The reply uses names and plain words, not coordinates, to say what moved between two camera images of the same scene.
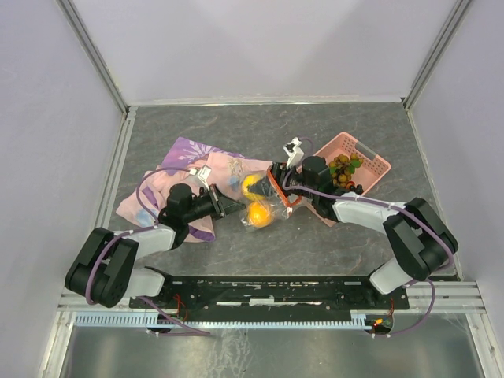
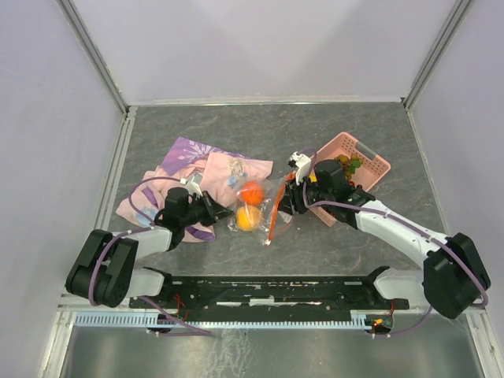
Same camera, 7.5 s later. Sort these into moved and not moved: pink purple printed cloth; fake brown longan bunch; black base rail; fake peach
Moved: fake peach
Not moved: fake brown longan bunch; pink purple printed cloth; black base rail
